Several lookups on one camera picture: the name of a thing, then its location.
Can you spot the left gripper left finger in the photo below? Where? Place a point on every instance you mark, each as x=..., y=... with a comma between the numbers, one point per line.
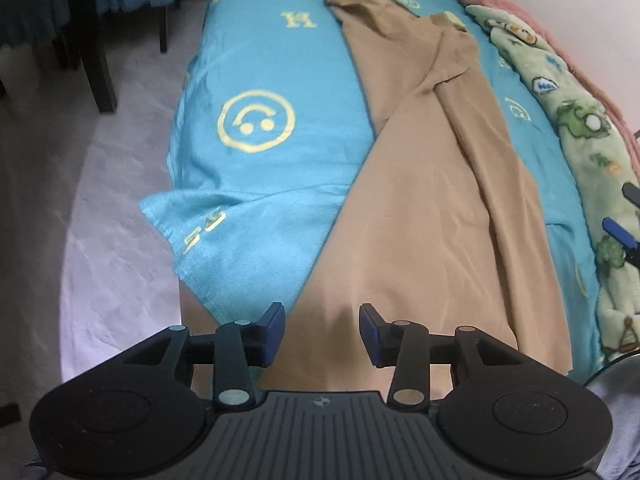
x=144, y=409

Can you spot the tan t-shirt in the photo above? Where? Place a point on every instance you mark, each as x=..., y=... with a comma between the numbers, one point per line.
x=442, y=225

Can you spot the pink fuzzy blanket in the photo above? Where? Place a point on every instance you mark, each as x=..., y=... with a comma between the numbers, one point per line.
x=612, y=110

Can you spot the blue patterned bed sheet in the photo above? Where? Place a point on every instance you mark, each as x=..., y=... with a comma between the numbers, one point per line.
x=270, y=132

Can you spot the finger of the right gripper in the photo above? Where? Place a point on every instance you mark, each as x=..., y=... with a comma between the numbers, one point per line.
x=631, y=192
x=629, y=246

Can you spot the green cartoon fleece blanket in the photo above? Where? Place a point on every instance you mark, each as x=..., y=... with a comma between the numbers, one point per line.
x=598, y=159

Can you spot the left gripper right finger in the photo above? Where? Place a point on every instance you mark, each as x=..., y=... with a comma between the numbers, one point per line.
x=497, y=407

